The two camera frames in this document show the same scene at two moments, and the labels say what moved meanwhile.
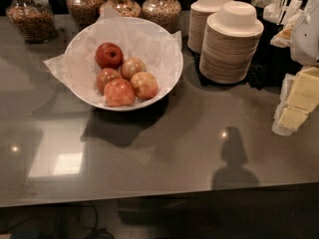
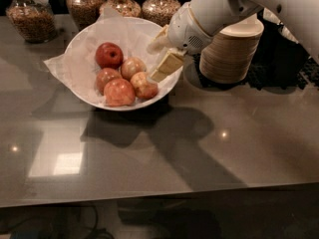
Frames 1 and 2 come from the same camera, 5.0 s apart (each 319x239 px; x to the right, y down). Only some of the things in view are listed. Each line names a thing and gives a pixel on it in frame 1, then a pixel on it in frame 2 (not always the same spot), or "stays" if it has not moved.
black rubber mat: (273, 63) stays
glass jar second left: (84, 4) stays
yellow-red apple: (145, 84) stays
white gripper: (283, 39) → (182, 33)
